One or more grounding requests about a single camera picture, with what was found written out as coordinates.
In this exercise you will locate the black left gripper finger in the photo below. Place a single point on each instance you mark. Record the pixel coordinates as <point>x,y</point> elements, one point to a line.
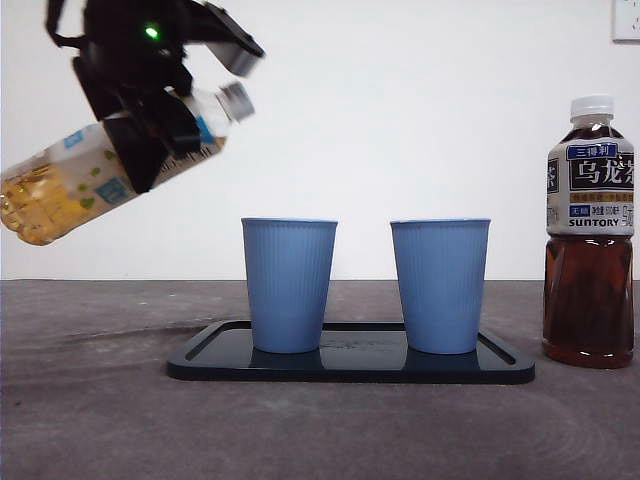
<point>137,155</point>
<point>175,125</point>

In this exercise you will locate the jasmine tea bottle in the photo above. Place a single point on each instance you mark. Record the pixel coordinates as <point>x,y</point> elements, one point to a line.
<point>55,200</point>

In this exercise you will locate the dark oolong tea bottle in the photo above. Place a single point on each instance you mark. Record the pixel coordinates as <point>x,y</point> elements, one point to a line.
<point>587,300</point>

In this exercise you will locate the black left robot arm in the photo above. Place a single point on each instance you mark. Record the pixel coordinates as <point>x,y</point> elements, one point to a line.
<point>125,60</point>

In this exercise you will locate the blue ribbed plastic cup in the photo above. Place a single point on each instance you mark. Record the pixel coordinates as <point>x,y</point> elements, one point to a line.
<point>440,285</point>
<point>287,285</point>

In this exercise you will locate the dark blue tray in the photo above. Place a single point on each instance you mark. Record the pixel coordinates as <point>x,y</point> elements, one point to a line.
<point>360,365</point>

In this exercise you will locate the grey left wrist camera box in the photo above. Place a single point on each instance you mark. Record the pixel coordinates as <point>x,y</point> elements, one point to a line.
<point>235,50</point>

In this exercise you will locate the white wall socket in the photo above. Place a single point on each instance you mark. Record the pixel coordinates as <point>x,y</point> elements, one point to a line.
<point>627,20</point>

